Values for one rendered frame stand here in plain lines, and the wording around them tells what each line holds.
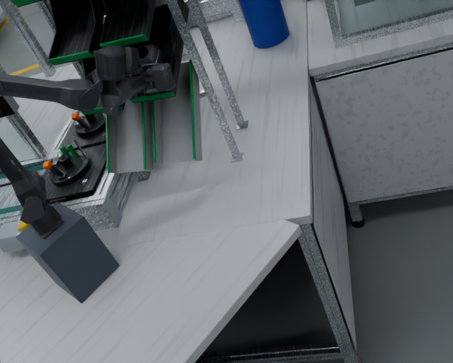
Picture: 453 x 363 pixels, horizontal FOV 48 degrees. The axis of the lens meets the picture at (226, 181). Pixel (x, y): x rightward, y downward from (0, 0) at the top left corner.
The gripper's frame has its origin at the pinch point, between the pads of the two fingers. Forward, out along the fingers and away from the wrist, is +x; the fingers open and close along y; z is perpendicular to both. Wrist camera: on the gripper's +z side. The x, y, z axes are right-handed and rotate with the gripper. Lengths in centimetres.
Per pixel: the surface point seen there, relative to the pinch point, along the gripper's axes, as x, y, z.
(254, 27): 87, 4, -8
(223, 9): 125, 34, -5
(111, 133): 4.9, 21.1, -18.1
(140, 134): 6.7, 12.3, -19.3
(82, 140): 21, 48, -27
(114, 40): -1.7, 6.2, 9.2
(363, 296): 57, -36, -113
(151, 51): 5.4, 0.9, 4.2
